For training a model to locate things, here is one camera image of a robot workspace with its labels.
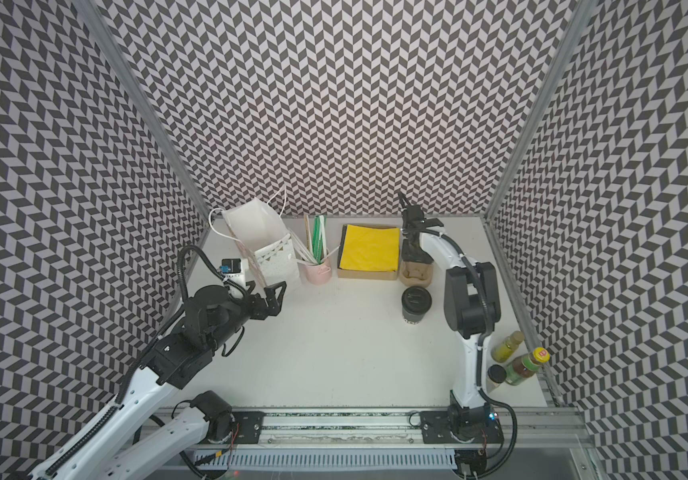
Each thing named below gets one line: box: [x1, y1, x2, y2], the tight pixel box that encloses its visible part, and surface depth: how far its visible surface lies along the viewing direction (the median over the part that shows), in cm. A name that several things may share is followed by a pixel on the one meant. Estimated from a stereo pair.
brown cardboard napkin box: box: [337, 224, 401, 280], surface depth 107 cm
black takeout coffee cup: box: [401, 285, 432, 323], surface depth 86 cm
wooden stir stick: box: [304, 214, 312, 251], surface depth 96 cm
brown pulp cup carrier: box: [399, 260, 433, 288], surface depth 98 cm
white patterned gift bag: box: [222, 198, 301, 287], surface depth 87 cm
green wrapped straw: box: [312, 215, 324, 265], surface depth 96 cm
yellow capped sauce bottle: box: [505, 347, 551, 386], surface depth 74 cm
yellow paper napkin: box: [340, 224, 399, 272], surface depth 107 cm
